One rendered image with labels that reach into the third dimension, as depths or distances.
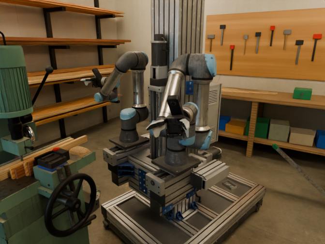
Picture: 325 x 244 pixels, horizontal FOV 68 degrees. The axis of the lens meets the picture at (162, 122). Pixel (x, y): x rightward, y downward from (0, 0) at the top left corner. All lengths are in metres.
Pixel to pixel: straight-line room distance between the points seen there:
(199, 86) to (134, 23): 3.73
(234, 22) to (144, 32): 1.66
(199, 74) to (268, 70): 2.71
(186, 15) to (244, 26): 2.44
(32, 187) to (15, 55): 0.59
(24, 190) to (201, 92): 0.97
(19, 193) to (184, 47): 1.19
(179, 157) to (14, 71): 0.94
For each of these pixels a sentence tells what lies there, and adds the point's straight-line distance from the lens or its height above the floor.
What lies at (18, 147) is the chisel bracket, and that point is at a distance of 1.33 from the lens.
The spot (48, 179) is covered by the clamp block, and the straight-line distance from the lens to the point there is 1.24.
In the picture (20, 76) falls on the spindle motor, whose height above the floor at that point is 1.37.
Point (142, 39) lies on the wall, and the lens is 4.79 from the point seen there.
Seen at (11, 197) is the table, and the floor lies 0.89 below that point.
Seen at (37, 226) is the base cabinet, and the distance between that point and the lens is 1.40.
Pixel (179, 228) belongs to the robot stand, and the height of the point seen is 0.22.
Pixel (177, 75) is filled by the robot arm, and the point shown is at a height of 1.36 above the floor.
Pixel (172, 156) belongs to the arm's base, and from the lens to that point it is 1.44.
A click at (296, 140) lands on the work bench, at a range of 3.63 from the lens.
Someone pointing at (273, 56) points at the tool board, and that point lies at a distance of 3.90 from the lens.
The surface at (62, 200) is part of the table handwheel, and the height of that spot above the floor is 0.82.
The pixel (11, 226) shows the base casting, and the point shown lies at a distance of 1.31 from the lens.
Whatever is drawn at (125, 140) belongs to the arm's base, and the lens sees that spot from 1.79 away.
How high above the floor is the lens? 1.51
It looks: 18 degrees down
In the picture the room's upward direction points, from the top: straight up
